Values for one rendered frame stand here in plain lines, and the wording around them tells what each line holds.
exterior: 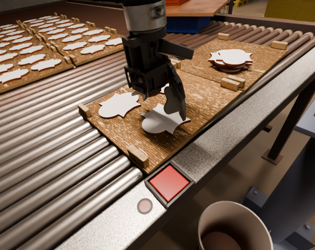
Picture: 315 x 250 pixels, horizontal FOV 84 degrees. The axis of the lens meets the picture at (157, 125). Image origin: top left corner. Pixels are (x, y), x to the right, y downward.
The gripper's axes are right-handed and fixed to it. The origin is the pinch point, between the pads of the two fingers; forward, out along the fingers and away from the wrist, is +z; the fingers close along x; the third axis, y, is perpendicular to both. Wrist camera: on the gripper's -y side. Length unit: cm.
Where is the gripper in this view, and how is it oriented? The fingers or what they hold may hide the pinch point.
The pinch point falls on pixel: (164, 108)
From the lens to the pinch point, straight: 47.8
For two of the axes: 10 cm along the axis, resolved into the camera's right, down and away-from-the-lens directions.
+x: 6.9, 4.1, -6.0
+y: -7.2, 5.2, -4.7
